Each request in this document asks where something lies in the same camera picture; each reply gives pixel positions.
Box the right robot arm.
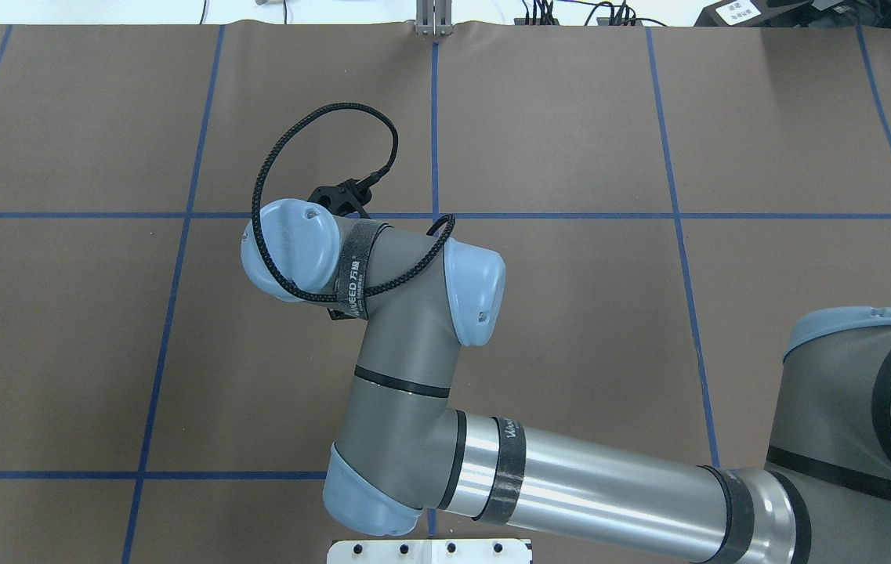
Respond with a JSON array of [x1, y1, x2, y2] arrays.
[[241, 197, 891, 563]]

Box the left usb hub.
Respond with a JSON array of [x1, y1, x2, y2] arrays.
[[513, 1, 560, 27]]

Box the usb hub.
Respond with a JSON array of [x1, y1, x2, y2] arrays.
[[585, 1, 645, 27], [513, 1, 560, 27]]

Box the right usb hub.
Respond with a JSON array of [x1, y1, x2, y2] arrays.
[[585, 1, 645, 27]]

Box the black box with label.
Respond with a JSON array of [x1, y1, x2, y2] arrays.
[[693, 1, 767, 28]]

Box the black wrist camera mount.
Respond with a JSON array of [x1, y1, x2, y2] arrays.
[[308, 179, 375, 220]]

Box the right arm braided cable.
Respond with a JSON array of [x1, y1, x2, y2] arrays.
[[252, 103, 456, 303]]

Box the aluminium frame post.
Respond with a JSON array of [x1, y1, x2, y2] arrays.
[[414, 0, 455, 37]]

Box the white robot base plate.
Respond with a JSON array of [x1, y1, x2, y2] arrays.
[[326, 538, 534, 563]]

